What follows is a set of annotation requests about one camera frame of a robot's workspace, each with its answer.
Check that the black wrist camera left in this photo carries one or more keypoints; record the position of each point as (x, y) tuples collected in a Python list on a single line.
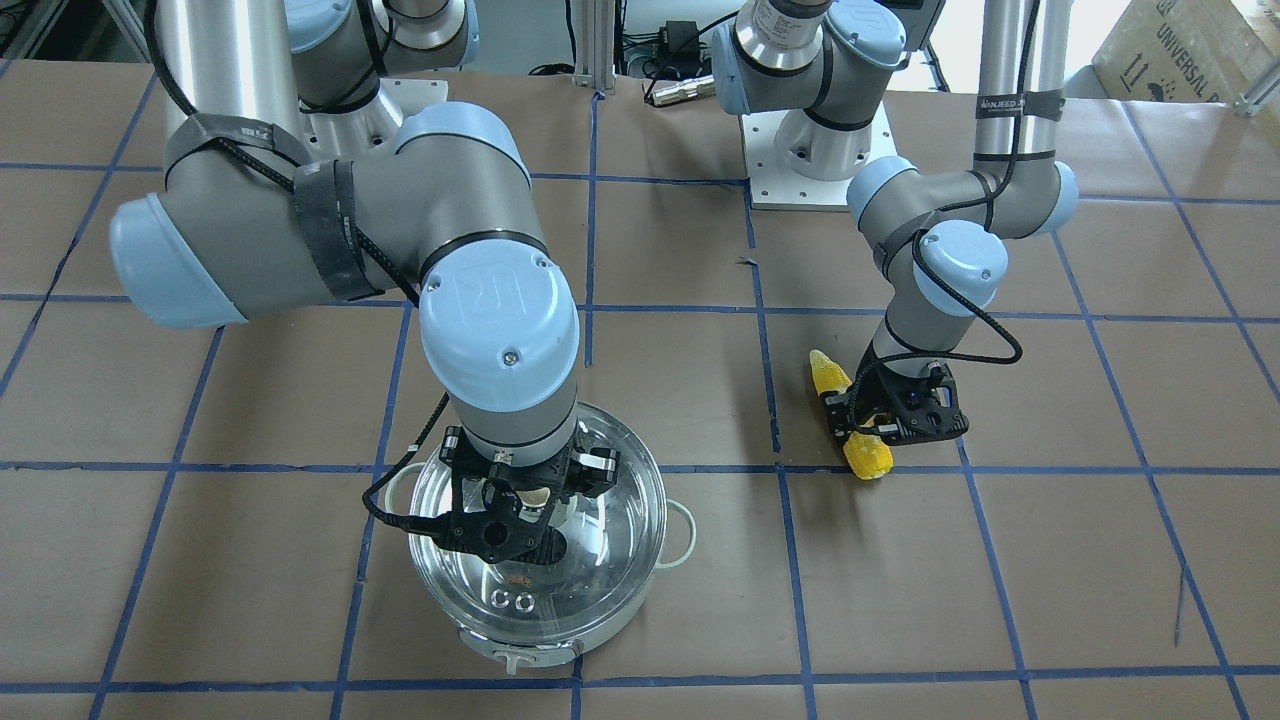
[(840, 414)]

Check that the yellow corn cob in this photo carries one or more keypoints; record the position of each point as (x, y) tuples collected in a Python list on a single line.
[(868, 456)]

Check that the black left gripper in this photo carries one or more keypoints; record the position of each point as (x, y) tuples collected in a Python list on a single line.
[(838, 407)]

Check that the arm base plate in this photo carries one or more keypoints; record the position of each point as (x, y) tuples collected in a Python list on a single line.
[(796, 165), (370, 124)]

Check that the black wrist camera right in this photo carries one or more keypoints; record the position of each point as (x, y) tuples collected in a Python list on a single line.
[(595, 472)]

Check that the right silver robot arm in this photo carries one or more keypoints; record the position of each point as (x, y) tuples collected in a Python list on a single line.
[(293, 178)]

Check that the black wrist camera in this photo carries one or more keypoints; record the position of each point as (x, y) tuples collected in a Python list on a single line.
[(840, 414), (595, 472)]

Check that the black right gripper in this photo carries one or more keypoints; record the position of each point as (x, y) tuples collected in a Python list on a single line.
[(597, 470)]

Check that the glass pot lid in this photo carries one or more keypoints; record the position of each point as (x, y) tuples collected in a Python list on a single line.
[(600, 560)]

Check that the cardboard box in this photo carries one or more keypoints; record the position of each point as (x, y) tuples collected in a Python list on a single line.
[(1187, 51)]

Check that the pale green cooking pot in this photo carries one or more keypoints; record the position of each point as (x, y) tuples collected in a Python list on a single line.
[(620, 620)]

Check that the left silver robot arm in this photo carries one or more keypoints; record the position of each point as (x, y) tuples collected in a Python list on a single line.
[(939, 238)]

